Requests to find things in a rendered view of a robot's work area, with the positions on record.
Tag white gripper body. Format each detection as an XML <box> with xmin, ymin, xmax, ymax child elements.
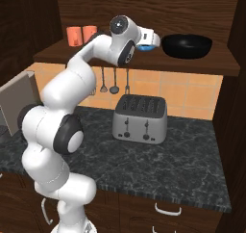
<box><xmin>151</xmin><ymin>31</ymin><xmax>162</xmax><ymax>49</ymax></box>

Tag blue bowl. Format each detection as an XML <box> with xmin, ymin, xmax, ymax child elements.
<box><xmin>135</xmin><ymin>43</ymin><xmax>156</xmax><ymax>53</ymax></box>

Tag black bowl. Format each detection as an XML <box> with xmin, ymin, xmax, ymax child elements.
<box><xmin>160</xmin><ymin>34</ymin><xmax>214</xmax><ymax>60</ymax></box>

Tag dark wooden shelf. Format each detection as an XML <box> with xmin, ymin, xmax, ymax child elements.
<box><xmin>33</xmin><ymin>38</ymin><xmax>241</xmax><ymax>78</ymax></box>

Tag hanging fork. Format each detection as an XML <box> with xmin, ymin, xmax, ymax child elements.
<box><xmin>123</xmin><ymin>67</ymin><xmax>132</xmax><ymax>95</ymax></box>

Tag hanging ladle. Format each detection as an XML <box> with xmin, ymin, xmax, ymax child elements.
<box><xmin>109</xmin><ymin>66</ymin><xmax>120</xmax><ymax>95</ymax></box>

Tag orange cup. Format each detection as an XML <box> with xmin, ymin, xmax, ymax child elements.
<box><xmin>65</xmin><ymin>26</ymin><xmax>85</xmax><ymax>48</ymax></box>
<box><xmin>82</xmin><ymin>25</ymin><xmax>99</xmax><ymax>45</ymax></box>

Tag hanging slotted spatula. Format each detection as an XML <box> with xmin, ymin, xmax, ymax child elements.
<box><xmin>99</xmin><ymin>66</ymin><xmax>109</xmax><ymax>93</ymax></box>

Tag silver toaster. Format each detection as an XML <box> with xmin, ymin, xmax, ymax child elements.
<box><xmin>111</xmin><ymin>93</ymin><xmax>169</xmax><ymax>145</ymax></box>

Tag dark wooden drawer front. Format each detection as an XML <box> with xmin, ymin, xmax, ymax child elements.
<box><xmin>118</xmin><ymin>193</ymin><xmax>225</xmax><ymax>233</ymax></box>

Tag dark wooden cupboard door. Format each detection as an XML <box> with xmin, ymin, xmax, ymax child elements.
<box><xmin>0</xmin><ymin>170</ymin><xmax>120</xmax><ymax>233</ymax></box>

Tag white drawer handle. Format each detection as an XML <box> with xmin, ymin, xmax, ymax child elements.
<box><xmin>154</xmin><ymin>202</ymin><xmax>183</xmax><ymax>217</ymax></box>
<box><xmin>151</xmin><ymin>225</ymin><xmax>168</xmax><ymax>233</ymax></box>

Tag white cupboard door handle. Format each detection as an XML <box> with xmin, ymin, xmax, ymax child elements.
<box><xmin>40</xmin><ymin>197</ymin><xmax>54</xmax><ymax>226</ymax></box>

